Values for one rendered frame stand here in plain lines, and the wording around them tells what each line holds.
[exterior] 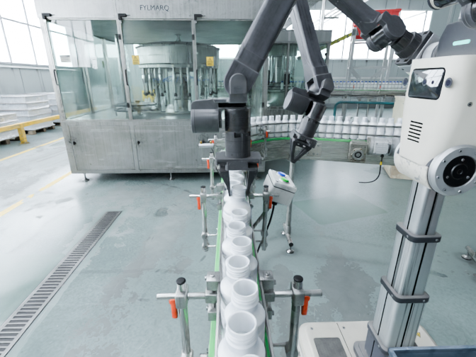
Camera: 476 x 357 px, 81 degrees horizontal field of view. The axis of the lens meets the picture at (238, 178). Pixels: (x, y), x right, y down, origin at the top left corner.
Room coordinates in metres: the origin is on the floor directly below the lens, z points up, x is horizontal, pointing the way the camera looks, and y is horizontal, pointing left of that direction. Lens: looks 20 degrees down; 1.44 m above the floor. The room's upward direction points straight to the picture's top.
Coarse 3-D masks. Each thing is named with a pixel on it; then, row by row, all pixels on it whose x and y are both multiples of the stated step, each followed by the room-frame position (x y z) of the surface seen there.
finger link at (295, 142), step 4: (292, 132) 0.92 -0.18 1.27; (292, 136) 0.90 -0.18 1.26; (296, 136) 0.89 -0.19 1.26; (292, 140) 0.88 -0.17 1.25; (296, 140) 0.87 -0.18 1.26; (300, 140) 0.88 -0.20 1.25; (292, 144) 0.88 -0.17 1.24; (296, 144) 0.87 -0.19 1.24; (300, 144) 0.88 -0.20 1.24; (304, 144) 0.87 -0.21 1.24; (292, 148) 0.88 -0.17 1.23; (304, 148) 0.88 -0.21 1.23; (308, 148) 0.87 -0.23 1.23; (292, 152) 0.89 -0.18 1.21; (304, 152) 0.88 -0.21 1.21; (292, 156) 0.89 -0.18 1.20; (300, 156) 0.89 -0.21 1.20; (292, 160) 0.89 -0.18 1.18; (296, 160) 0.89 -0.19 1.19
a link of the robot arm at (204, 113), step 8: (232, 80) 0.57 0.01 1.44; (240, 80) 0.57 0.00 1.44; (232, 88) 0.57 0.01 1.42; (240, 88) 0.57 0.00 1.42; (232, 96) 0.57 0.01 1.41; (240, 96) 0.57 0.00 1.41; (192, 104) 0.59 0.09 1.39; (200, 104) 0.59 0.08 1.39; (208, 104) 0.59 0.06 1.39; (216, 104) 0.60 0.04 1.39; (192, 112) 0.59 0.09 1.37; (200, 112) 0.59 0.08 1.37; (208, 112) 0.59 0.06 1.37; (216, 112) 0.59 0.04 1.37; (192, 120) 0.58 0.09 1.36; (200, 120) 0.58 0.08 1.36; (208, 120) 0.58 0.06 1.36; (216, 120) 0.58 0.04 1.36; (192, 128) 0.59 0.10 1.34; (200, 128) 0.59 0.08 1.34; (208, 128) 0.59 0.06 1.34; (216, 128) 0.59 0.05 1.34
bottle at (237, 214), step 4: (236, 208) 0.57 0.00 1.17; (240, 208) 0.57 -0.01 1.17; (232, 212) 0.56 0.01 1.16; (236, 212) 0.56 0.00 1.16; (240, 212) 0.57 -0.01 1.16; (244, 212) 0.56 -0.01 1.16; (232, 216) 0.54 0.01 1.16; (236, 216) 0.53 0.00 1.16; (240, 216) 0.53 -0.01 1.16; (244, 216) 0.54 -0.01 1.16; (232, 220) 0.54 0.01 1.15; (240, 220) 0.53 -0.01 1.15; (244, 220) 0.54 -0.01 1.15; (248, 220) 0.55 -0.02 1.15; (248, 228) 0.54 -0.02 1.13; (248, 232) 0.53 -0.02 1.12; (252, 232) 0.55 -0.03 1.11; (248, 236) 0.53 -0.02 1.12
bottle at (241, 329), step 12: (240, 312) 0.27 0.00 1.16; (228, 324) 0.25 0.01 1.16; (240, 324) 0.27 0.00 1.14; (252, 324) 0.26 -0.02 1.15; (228, 336) 0.25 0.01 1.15; (240, 336) 0.24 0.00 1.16; (252, 336) 0.24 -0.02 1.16; (228, 348) 0.25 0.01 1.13; (240, 348) 0.24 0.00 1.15; (252, 348) 0.24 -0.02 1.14; (264, 348) 0.26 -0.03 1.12
